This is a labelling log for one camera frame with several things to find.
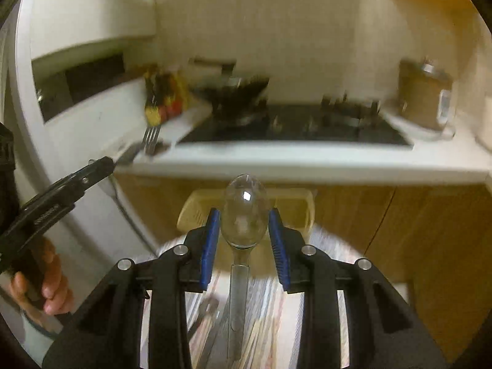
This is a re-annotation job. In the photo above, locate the person's left hand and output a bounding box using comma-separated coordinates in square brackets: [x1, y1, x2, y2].
[10, 237, 74, 316]

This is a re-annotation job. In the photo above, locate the dark sauce bottle yellow label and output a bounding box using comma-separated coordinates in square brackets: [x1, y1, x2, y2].
[144, 68, 163, 127]

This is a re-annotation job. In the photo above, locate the dark metal utensil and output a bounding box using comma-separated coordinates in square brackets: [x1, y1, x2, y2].
[188, 296, 220, 341]

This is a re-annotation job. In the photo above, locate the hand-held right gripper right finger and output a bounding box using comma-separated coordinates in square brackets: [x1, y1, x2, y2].
[268, 208, 449, 369]

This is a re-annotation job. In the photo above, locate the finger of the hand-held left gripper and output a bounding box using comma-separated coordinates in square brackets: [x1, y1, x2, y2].
[21, 156, 117, 210]

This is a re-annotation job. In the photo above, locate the white wall cabinet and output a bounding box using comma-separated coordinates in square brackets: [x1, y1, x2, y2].
[30, 0, 157, 62]

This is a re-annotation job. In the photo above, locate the metal fork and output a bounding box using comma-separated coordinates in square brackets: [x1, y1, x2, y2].
[113, 126, 162, 167]

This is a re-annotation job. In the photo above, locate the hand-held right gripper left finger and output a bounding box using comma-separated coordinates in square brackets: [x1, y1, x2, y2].
[42, 208, 222, 369]

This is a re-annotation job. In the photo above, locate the wooden chopstick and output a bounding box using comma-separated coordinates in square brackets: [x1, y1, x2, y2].
[242, 315, 272, 369]

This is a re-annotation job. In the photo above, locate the yellow oil bottle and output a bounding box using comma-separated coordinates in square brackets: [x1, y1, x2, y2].
[179, 70, 192, 110]

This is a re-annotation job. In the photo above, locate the black gas stove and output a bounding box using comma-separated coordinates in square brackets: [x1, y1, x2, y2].
[179, 102, 414, 147]

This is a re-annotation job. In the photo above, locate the brown rice cooker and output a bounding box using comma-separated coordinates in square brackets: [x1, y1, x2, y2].
[396, 58, 456, 132]

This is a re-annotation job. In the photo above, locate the metal spoon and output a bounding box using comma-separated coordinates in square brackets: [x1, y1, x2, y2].
[222, 174, 269, 369]

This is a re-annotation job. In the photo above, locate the striped woven table mat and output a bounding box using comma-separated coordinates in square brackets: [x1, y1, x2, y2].
[140, 221, 389, 369]

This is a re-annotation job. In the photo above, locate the wooden base cabinet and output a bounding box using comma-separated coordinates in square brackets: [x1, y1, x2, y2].
[115, 175, 492, 359]

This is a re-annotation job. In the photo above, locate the black wok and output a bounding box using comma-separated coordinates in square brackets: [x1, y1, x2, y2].
[192, 58, 270, 113]

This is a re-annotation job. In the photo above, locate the beige plastic utensil basket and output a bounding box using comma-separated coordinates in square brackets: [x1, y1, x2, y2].
[177, 188, 316, 273]

